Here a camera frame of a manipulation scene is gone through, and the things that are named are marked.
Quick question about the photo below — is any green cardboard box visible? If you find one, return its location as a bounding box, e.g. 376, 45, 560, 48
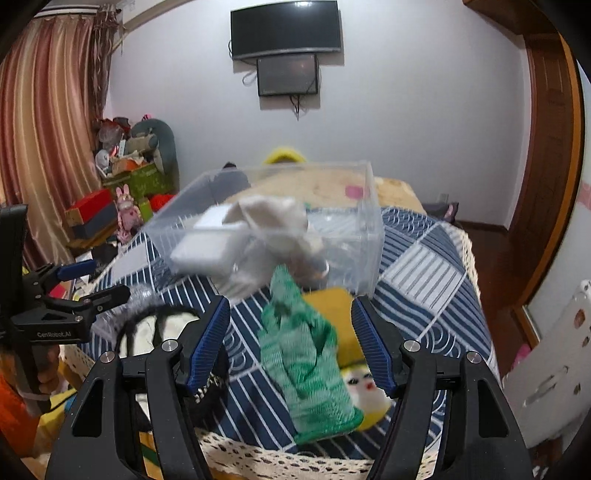
102, 163, 175, 199

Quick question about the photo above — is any white cloth sock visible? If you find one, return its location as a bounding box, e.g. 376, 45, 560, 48
215, 195, 329, 299

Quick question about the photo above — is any green knitted glove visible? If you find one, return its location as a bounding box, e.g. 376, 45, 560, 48
257, 265, 363, 445

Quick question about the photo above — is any large black wall television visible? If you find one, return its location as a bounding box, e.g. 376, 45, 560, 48
230, 1, 342, 60

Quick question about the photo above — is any brown wooden door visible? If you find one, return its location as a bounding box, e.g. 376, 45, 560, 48
510, 33, 584, 305

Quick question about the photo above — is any yellow face plush toy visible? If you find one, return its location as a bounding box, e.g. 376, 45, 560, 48
341, 363, 393, 431

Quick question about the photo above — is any clear plastic storage box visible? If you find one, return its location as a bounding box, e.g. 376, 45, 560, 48
144, 161, 384, 299

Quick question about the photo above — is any red and grey box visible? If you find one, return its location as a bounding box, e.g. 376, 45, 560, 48
65, 189, 117, 240

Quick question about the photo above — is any yellow sponge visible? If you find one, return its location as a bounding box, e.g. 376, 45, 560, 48
304, 287, 365, 368

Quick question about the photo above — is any cream black-trimmed cloth bag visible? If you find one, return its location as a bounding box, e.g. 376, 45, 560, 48
115, 303, 230, 416

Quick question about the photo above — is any blue white patterned cloth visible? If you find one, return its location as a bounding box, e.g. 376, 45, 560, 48
93, 207, 498, 460

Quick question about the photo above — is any grey-green plush pillow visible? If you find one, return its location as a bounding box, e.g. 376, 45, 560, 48
130, 118, 176, 175

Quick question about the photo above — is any small black wall monitor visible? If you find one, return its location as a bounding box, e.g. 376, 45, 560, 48
256, 53, 318, 97

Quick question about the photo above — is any clear plastic bag grey item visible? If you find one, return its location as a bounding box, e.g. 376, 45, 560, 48
91, 284, 163, 343

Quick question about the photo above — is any beige patterned blanket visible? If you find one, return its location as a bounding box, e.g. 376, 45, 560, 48
222, 168, 426, 214

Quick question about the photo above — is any pink rabbit plush toy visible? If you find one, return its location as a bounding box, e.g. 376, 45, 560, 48
115, 184, 143, 244

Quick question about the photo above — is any striped brown curtain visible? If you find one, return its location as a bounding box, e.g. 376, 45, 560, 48
1, 6, 118, 269

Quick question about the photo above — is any white lace table cover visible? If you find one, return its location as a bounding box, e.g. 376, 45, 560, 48
59, 345, 445, 480

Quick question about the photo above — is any yellow foam tube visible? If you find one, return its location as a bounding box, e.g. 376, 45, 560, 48
263, 147, 307, 165

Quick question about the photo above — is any white foam block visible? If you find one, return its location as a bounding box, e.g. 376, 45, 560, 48
169, 204, 249, 277

